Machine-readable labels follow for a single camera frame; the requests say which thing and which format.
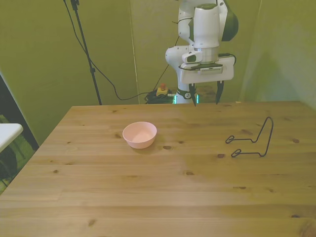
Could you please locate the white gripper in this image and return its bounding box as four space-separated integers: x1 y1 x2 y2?
178 56 235 107

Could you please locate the yellow emergency stop box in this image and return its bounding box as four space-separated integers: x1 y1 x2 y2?
156 83 169 97

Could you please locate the white side table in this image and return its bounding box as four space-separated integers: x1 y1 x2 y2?
0 123 24 154

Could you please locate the black cable coil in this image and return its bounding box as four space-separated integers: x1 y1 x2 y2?
144 90 176 104

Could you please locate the black camera tripod stand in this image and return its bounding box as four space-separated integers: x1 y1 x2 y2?
70 0 103 106

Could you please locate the pink plastic bowl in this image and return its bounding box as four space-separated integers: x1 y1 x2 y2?
122 121 158 149

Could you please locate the black wire dish rack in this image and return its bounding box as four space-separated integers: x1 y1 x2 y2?
225 117 274 158

